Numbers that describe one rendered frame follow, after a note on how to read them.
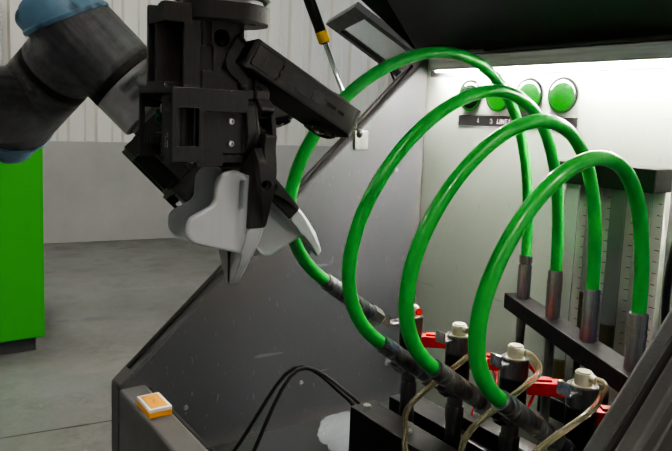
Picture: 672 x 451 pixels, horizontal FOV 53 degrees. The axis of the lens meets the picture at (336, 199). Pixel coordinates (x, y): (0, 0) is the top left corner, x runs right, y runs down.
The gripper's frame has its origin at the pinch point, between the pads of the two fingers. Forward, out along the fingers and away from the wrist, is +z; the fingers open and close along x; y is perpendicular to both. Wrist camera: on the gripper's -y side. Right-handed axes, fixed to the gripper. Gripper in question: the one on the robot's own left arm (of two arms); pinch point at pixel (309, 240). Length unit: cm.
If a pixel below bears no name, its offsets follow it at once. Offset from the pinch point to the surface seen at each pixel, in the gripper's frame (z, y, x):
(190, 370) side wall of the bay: 7.9, 17.2, -35.5
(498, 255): 6.9, -3.7, 22.9
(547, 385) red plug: 25.7, -4.2, 10.8
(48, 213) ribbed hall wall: -66, -9, -646
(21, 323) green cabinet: -11, 54, -337
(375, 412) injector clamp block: 22.8, 6.5, -9.7
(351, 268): 3.2, 1.1, 7.7
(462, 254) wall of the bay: 27.7, -25.7, -30.4
